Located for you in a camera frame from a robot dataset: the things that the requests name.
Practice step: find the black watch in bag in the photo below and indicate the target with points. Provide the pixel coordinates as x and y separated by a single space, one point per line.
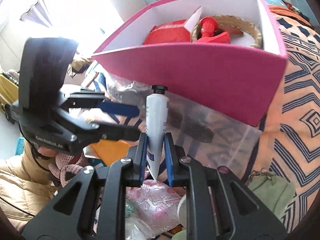
208 136

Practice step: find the red snack bag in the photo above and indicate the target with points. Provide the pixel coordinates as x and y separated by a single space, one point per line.
174 32

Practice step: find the brown wooden scraper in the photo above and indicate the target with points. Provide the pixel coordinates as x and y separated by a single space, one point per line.
233 31

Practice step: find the green plush toy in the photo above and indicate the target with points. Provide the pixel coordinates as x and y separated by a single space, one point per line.
274 191

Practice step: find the red corkscrew opener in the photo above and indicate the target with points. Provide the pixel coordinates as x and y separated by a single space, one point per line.
208 31

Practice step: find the white tube black cap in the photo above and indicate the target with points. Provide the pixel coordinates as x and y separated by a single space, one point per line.
157 105

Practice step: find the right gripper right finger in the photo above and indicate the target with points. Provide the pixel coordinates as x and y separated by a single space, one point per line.
169 150

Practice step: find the orange tube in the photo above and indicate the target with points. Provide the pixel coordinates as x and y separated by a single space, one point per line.
110 151

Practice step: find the orange cloth on bed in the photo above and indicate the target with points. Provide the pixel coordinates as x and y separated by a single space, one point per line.
279 10

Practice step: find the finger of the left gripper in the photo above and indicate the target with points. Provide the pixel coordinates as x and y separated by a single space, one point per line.
119 109
115 132

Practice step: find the person left hand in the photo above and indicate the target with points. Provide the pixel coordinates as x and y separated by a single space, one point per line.
46 152

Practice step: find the pink cardboard box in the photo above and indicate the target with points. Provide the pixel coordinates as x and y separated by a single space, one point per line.
233 79

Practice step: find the pink crochet item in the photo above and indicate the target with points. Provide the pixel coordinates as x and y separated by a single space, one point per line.
67 167

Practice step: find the plaid beige headband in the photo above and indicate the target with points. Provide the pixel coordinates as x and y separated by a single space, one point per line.
222 28

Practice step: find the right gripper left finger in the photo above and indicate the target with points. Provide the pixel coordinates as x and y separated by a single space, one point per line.
141 153

